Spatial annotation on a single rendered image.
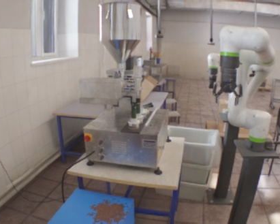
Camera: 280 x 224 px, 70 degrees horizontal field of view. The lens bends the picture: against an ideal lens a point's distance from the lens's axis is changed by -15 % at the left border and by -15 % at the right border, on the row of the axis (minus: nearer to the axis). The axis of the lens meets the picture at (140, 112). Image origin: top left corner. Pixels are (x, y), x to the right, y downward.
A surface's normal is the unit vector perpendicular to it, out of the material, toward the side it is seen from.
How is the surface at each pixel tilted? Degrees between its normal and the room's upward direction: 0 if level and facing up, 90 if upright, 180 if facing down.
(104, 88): 90
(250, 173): 90
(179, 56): 90
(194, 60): 90
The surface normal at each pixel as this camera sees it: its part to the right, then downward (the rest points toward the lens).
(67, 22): -0.22, 0.27
